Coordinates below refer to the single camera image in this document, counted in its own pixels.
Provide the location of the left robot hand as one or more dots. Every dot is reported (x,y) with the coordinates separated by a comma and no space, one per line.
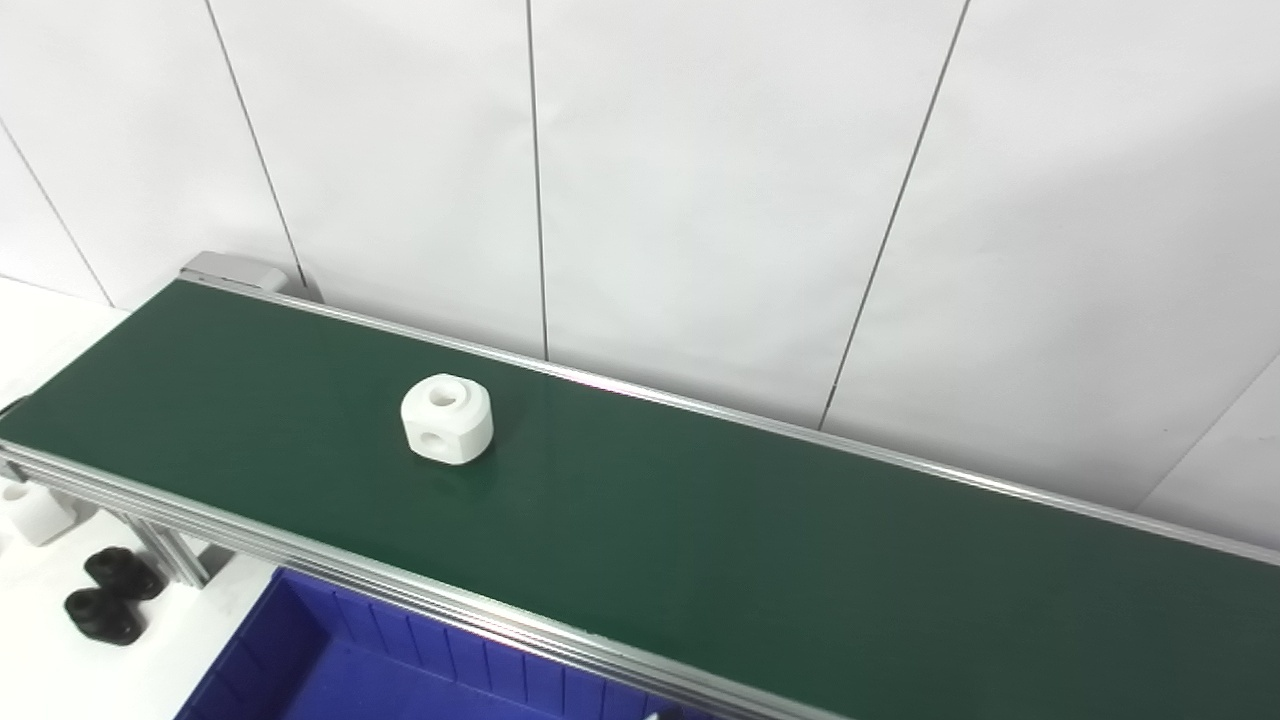
(666,714)

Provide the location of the white cube part with holes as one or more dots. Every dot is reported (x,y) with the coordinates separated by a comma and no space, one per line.
(447,425)

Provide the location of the green conveyor belt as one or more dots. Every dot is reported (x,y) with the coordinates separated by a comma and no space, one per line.
(235,268)
(750,520)

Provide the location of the large blue plastic bin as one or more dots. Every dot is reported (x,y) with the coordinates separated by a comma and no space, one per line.
(330,670)

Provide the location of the black plastic part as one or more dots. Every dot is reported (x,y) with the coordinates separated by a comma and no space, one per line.
(125,572)
(100,615)

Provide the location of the white block part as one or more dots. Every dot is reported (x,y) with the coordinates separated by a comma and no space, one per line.
(40,515)

